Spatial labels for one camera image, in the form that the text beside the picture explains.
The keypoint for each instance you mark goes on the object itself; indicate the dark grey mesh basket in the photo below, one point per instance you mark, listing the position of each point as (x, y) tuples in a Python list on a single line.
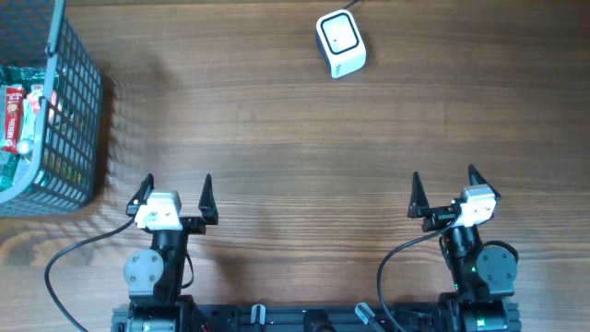
[(60, 177)]

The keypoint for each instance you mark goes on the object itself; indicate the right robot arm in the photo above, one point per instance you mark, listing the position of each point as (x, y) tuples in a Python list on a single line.
[(483, 273)]

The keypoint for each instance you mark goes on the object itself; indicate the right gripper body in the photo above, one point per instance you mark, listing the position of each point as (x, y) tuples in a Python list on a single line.
[(438, 218)]

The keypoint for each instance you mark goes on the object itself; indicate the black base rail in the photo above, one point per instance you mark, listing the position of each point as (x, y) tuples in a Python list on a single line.
[(413, 316)]

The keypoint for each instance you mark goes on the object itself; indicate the white barcode scanner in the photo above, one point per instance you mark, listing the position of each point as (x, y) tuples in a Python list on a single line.
[(340, 43)]

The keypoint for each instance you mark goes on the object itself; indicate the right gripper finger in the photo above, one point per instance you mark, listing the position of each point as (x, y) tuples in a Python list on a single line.
[(475, 178), (418, 206)]

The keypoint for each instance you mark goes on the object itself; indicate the yellow Vim dish soap bottle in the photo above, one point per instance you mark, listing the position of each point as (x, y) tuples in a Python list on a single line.
[(25, 147)]

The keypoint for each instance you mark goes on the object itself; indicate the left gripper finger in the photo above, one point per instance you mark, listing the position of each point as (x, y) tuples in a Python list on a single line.
[(141, 196), (207, 204)]

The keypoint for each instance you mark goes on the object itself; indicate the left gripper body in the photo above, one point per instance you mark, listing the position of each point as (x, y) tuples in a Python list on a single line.
[(193, 225)]

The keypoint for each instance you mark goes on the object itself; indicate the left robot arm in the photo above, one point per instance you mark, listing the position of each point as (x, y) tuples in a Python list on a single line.
[(155, 275)]

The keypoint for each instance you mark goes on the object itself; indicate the red Nescafe sachet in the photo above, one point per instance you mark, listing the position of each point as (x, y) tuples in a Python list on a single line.
[(13, 111)]

